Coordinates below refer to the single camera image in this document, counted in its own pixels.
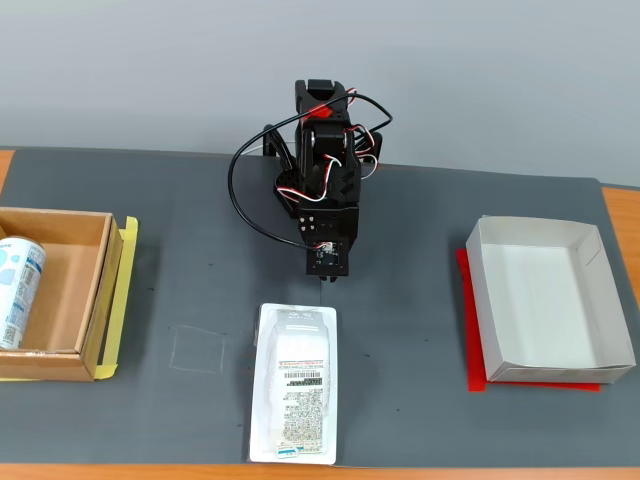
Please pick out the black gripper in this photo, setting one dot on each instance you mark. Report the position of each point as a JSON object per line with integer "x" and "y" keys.
{"x": 308, "y": 224}

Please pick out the white Lotte drink can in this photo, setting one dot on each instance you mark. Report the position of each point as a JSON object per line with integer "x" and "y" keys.
{"x": 20, "y": 290}

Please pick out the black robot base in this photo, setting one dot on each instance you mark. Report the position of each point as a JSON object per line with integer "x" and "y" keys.
{"x": 285, "y": 187}

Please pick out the white paper box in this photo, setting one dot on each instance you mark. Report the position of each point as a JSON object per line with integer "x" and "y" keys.
{"x": 545, "y": 300}

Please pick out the brown cardboard box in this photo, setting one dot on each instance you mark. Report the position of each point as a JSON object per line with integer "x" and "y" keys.
{"x": 70, "y": 300}

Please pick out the dark grey table mat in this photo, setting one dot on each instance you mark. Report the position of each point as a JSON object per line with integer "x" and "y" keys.
{"x": 400, "y": 250}

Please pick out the white plastic blister package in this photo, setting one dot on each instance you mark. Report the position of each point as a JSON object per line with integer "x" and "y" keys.
{"x": 295, "y": 385}

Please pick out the red paper sheet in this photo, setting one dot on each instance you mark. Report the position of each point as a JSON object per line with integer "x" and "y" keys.
{"x": 472, "y": 350}

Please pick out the red tape tag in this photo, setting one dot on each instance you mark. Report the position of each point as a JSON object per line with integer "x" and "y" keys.
{"x": 320, "y": 110}

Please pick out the yellow masking tape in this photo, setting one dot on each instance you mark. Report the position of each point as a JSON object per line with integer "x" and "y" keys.
{"x": 120, "y": 300}

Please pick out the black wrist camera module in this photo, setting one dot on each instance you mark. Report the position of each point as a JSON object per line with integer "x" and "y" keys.
{"x": 327, "y": 257}

